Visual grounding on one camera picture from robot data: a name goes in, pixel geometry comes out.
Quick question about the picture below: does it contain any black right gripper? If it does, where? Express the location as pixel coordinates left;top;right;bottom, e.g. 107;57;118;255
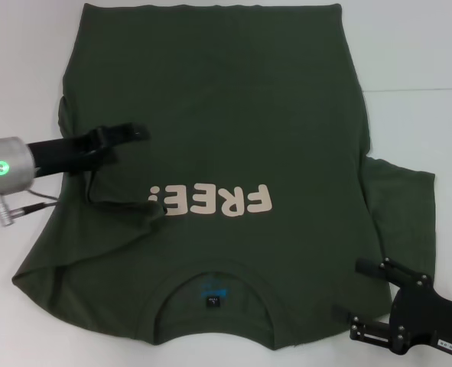
330;257;452;356

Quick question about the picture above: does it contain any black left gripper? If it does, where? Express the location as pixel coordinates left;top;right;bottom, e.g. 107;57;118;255
28;122;151;180

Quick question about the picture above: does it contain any dark green FREE t-shirt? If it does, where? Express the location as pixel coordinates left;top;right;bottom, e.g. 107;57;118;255
11;2;437;349

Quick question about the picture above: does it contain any thin black cable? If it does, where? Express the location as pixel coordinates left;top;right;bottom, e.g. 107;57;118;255
18;189;60;213

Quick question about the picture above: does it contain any silver cable connector plug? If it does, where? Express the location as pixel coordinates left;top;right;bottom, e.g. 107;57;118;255
0;194;24;227

